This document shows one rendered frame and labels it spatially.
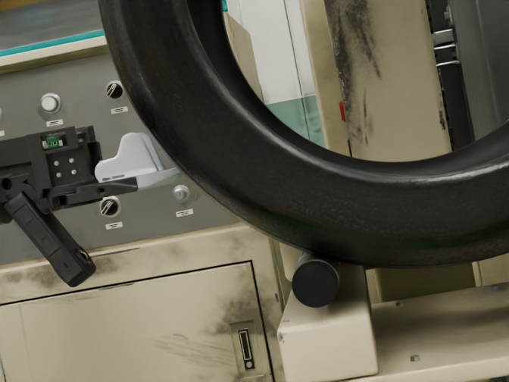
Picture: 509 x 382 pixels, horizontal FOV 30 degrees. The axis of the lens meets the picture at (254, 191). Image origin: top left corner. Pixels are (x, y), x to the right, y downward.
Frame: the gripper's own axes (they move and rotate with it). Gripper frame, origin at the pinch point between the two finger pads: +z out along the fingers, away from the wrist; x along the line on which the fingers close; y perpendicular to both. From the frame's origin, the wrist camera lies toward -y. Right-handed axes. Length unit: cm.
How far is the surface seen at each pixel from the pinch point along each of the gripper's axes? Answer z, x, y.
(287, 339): 9.0, -8.6, -16.7
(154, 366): -22, 64, -33
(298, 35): -18, 937, 104
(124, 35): -0.3, -10.8, 14.0
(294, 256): 8.3, 26.0, -13.5
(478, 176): 28.5, -12.9, -4.4
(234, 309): -7, 64, -26
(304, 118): -26, 930, 15
